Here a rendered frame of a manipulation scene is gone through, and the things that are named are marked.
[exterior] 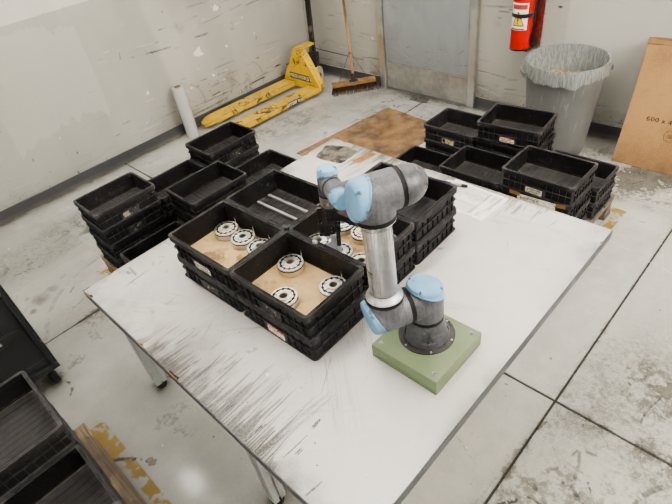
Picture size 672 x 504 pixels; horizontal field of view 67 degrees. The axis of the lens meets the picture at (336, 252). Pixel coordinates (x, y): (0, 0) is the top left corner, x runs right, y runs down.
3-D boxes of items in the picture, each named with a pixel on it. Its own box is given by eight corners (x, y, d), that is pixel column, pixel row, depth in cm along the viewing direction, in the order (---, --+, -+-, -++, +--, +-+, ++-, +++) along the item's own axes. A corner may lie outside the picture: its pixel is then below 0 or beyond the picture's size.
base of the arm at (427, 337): (458, 332, 171) (459, 311, 165) (428, 357, 164) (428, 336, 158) (424, 311, 181) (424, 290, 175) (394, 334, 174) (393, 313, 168)
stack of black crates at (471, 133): (494, 163, 363) (498, 119, 341) (471, 183, 348) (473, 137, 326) (446, 149, 386) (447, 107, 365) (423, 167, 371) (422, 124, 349)
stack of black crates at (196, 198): (235, 217, 351) (217, 159, 323) (263, 232, 334) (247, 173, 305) (187, 247, 331) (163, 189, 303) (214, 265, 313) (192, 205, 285)
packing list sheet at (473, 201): (511, 197, 236) (511, 196, 235) (484, 222, 224) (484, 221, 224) (450, 177, 255) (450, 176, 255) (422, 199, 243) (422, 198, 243)
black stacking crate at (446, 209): (457, 209, 215) (458, 186, 208) (416, 247, 200) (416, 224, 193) (383, 183, 238) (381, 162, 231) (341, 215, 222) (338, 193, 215)
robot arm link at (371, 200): (418, 329, 161) (408, 175, 129) (374, 346, 157) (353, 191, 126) (401, 307, 170) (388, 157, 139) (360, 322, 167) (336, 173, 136)
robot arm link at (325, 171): (319, 175, 173) (311, 165, 180) (323, 202, 180) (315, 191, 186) (341, 169, 175) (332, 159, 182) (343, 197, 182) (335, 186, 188)
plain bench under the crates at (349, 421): (582, 341, 254) (613, 229, 210) (376, 632, 173) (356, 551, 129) (346, 230, 348) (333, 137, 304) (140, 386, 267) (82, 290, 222)
